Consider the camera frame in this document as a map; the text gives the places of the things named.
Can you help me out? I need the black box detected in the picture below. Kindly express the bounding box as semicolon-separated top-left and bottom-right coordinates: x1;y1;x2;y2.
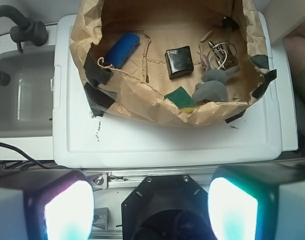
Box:
165;45;194;80

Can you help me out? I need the white sink basin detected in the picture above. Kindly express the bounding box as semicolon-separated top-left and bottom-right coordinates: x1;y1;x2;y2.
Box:
0;45;55;138

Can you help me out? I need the grey plush mouse toy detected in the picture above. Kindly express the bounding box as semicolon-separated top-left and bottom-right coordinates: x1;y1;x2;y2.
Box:
191;55;240;102

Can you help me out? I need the key bunch on wire rings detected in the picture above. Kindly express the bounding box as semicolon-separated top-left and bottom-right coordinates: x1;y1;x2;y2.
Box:
207;41;238;70

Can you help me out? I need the blue sponge block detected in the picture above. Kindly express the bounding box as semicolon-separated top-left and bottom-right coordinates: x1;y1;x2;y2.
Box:
104;32;140;69

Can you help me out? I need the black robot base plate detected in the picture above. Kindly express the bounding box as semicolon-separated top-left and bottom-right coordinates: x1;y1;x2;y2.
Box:
121;175;216;240

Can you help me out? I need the brown paper bag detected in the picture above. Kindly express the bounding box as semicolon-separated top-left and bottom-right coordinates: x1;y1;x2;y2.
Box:
70;0;277;127

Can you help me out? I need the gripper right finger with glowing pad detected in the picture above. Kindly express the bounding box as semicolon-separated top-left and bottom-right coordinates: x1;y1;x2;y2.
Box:
207;162;305;240

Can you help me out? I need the green yellow scrub sponge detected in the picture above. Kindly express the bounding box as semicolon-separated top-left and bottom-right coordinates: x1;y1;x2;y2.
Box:
164;86;197;113

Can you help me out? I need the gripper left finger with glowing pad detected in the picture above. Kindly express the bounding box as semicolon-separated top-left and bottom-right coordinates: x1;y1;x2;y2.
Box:
0;169;94;240

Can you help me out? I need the black cable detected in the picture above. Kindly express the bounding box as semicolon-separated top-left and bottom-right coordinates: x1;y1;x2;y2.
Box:
0;139;58;170

